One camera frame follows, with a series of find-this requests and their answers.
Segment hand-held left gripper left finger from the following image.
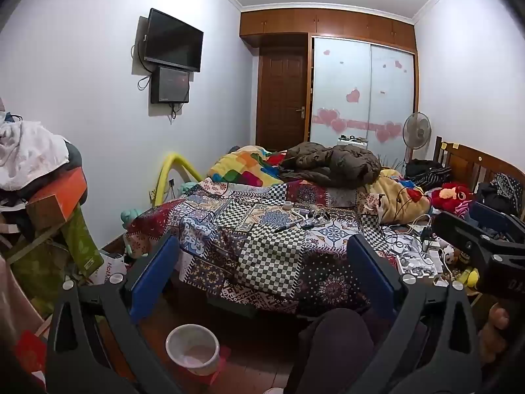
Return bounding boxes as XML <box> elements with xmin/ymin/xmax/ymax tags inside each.
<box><xmin>44</xmin><ymin>232</ymin><xmax>183</xmax><ymax>394</ymax></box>

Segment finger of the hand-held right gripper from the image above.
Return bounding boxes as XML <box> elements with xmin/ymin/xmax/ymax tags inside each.
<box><xmin>433</xmin><ymin>212</ymin><xmax>500</xmax><ymax>264</ymax></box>
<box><xmin>468</xmin><ymin>202</ymin><xmax>525</xmax><ymax>244</ymax></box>

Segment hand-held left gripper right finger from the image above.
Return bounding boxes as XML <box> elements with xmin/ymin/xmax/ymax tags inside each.
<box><xmin>348</xmin><ymin>234</ymin><xmax>482</xmax><ymax>394</ymax></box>

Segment white plastic waste bin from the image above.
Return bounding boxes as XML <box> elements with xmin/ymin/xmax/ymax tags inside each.
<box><xmin>165</xmin><ymin>324</ymin><xmax>221</xmax><ymax>376</ymax></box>

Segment person's right hand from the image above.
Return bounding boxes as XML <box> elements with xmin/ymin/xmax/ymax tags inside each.
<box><xmin>478</xmin><ymin>304</ymin><xmax>514</xmax><ymax>364</ymax></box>

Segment dark patterned bag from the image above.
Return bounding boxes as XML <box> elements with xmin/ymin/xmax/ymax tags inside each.
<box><xmin>476</xmin><ymin>172</ymin><xmax>523</xmax><ymax>218</ymax></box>

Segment red plush toy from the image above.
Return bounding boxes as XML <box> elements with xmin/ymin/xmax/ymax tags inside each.
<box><xmin>430</xmin><ymin>183</ymin><xmax>474</xmax><ymax>214</ymax></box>

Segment white plastic bag red print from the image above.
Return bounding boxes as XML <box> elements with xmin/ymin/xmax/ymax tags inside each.
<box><xmin>88</xmin><ymin>252</ymin><xmax>128</xmax><ymax>286</ymax></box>

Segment white power strip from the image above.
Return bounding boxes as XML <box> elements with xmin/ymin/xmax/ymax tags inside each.
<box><xmin>396</xmin><ymin>250</ymin><xmax>439</xmax><ymax>276</ymax></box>

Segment wooden bed headboard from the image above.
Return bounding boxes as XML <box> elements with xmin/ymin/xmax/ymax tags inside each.
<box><xmin>435</xmin><ymin>136</ymin><xmax>525</xmax><ymax>218</ymax></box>

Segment teal plush toy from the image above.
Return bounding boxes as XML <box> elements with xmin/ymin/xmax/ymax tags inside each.
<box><xmin>121</xmin><ymin>207</ymin><xmax>144</xmax><ymax>255</ymax></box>

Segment black striped garment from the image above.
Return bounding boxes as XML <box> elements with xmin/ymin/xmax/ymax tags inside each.
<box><xmin>405</xmin><ymin>159</ymin><xmax>452</xmax><ymax>191</ymax></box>

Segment yellow plush blanket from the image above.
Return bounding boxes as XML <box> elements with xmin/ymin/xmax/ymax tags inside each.
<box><xmin>367</xmin><ymin>168</ymin><xmax>431</xmax><ymax>224</ymax></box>

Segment green leaf-print bag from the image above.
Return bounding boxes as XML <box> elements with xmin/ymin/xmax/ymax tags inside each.
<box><xmin>8</xmin><ymin>207</ymin><xmax>103</xmax><ymax>308</ymax></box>

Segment person's leg in dark trousers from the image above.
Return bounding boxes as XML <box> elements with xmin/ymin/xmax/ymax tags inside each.
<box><xmin>283</xmin><ymin>308</ymin><xmax>427</xmax><ymax>394</ymax></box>

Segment yellow foam tube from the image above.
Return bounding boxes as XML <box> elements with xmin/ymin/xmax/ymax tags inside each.
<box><xmin>154</xmin><ymin>153</ymin><xmax>202</xmax><ymax>208</ymax></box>

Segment patchwork patterned quilt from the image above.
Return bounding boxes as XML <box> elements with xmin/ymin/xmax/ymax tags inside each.
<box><xmin>123</xmin><ymin>176</ymin><xmax>407</xmax><ymax>317</ymax></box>

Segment standing electric fan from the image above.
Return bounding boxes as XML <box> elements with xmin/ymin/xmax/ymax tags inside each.
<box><xmin>402</xmin><ymin>112</ymin><xmax>432</xmax><ymax>162</ymax></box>

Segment brown down jacket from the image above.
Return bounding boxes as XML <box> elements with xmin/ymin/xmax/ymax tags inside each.
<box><xmin>281</xmin><ymin>142</ymin><xmax>383</xmax><ymax>189</ymax></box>

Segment red flat sheet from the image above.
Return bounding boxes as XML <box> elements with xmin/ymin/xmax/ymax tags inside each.
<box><xmin>211</xmin><ymin>347</ymin><xmax>232</xmax><ymax>376</ymax></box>

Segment orange cardboard box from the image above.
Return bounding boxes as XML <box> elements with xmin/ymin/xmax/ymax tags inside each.
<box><xmin>27</xmin><ymin>168</ymin><xmax>89</xmax><ymax>230</ymax></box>

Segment colourful block-pattern blanket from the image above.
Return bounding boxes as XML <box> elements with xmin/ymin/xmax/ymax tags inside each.
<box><xmin>207</xmin><ymin>145</ymin><xmax>296</xmax><ymax>187</ymax></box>

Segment grey cloth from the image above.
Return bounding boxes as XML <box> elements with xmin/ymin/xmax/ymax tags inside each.
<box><xmin>65</xmin><ymin>143</ymin><xmax>83</xmax><ymax>173</ymax></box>

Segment red paper bag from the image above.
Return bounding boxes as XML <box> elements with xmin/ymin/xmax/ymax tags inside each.
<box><xmin>14</xmin><ymin>330</ymin><xmax>48</xmax><ymax>374</ymax></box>

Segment frosted sliding wardrobe door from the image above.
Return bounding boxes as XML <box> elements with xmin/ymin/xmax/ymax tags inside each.
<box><xmin>367</xmin><ymin>44</ymin><xmax>416</xmax><ymax>165</ymax></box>
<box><xmin>310</xmin><ymin>37</ymin><xmax>372</xmax><ymax>148</ymax></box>

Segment white cloth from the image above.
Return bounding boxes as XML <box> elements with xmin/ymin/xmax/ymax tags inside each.
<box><xmin>0</xmin><ymin>121</ymin><xmax>70</xmax><ymax>191</ymax></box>

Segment brown wooden door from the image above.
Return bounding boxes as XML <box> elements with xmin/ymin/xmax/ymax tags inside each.
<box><xmin>256</xmin><ymin>47</ymin><xmax>308</xmax><ymax>148</ymax></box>

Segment wooden overhead cabinet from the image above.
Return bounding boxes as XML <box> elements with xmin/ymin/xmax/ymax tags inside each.
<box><xmin>240</xmin><ymin>8</ymin><xmax>418</xmax><ymax>54</ymax></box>

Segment white charging cables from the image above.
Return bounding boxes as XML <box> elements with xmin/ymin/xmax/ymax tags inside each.
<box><xmin>381</xmin><ymin>226</ymin><xmax>423</xmax><ymax>257</ymax></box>

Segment black television cable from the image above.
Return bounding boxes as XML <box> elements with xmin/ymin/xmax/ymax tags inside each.
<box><xmin>131</xmin><ymin>43</ymin><xmax>153</xmax><ymax>90</ymax></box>

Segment black wall-mounted television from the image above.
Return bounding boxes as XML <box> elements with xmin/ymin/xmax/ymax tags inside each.
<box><xmin>143</xmin><ymin>8</ymin><xmax>204</xmax><ymax>73</ymax></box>

